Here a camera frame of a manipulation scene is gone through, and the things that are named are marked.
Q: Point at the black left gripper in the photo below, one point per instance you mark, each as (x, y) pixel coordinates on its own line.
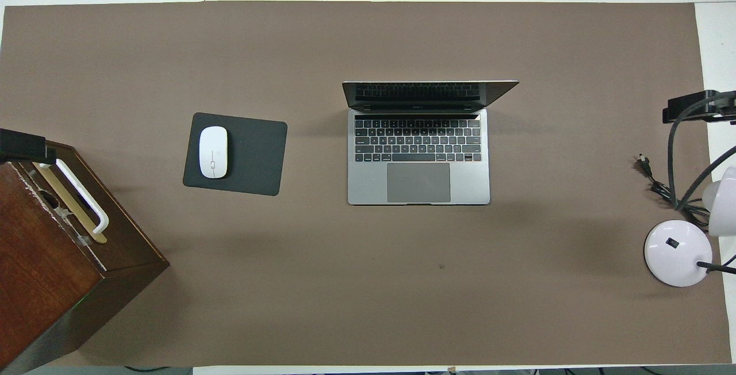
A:
(20, 145)

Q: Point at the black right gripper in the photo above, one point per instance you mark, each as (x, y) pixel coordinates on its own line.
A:
(725, 109)

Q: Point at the grey laptop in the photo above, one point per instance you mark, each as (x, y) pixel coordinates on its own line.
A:
(368, 185)

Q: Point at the brass strip on box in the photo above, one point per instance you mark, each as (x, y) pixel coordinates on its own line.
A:
(63, 194)

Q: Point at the dark wooden box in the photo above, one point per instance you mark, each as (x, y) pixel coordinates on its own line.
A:
(46, 260)

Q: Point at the black lamp gooseneck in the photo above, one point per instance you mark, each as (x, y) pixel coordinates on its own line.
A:
(719, 268)

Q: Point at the white computer mouse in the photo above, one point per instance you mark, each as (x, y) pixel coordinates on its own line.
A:
(213, 153)

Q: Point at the dark grey mouse pad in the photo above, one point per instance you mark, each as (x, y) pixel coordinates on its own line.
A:
(259, 156)

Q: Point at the large brown table mat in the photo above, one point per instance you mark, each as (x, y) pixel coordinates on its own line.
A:
(345, 283)

